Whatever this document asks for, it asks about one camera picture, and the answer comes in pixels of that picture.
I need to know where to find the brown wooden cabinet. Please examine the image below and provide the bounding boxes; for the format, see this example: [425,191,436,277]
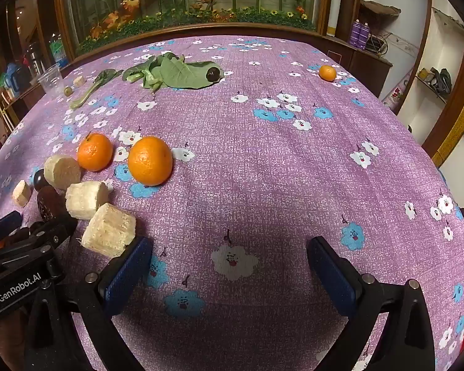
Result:
[35,0,395,97]

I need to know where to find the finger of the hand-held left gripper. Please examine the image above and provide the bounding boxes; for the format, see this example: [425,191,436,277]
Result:
[0,211,23,253]
[0,214,78,279]

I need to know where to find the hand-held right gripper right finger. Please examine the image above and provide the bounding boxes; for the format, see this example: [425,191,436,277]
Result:
[307,236,436,371]

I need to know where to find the dried red date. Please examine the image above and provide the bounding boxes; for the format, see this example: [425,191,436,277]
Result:
[37,185,68,221]

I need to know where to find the dark bag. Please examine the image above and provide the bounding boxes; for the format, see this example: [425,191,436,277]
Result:
[429,67,453,93]

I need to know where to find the blue thermos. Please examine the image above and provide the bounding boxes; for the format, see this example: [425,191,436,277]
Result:
[4,62,24,89]

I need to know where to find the small bok choy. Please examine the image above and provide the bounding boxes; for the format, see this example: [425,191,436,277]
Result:
[69,69,123,109]

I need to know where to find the clear plastic jar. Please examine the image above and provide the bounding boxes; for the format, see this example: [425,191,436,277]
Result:
[37,64,64,97]

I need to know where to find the green label water bottle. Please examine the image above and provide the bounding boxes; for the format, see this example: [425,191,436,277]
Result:
[49,33,68,66]

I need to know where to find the leafy green vegetables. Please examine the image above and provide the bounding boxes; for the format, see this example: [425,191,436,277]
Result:
[122,51,222,92]

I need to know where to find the brown driftwood ornament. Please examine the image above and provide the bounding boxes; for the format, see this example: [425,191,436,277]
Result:
[359,0,401,18]

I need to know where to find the tangled cables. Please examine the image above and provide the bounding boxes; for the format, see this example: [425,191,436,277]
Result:
[367,33,389,55]

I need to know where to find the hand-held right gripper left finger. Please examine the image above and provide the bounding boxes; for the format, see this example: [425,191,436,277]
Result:
[23,236,154,371]

